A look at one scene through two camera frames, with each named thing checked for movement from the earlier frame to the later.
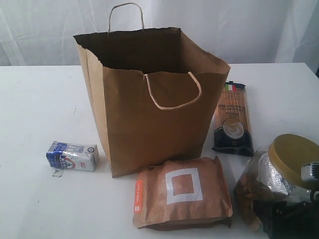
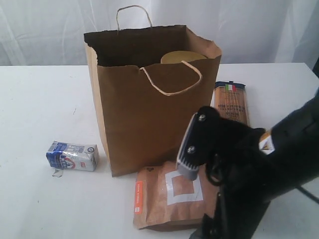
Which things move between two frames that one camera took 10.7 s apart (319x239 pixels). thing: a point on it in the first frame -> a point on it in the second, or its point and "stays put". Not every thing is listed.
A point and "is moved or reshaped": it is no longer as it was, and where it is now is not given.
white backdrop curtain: (37, 33) stays put
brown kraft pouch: (190, 193) stays put
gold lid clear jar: (273, 173) is moved or reshaped
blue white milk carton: (62, 155) stays put
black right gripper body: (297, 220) -> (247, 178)
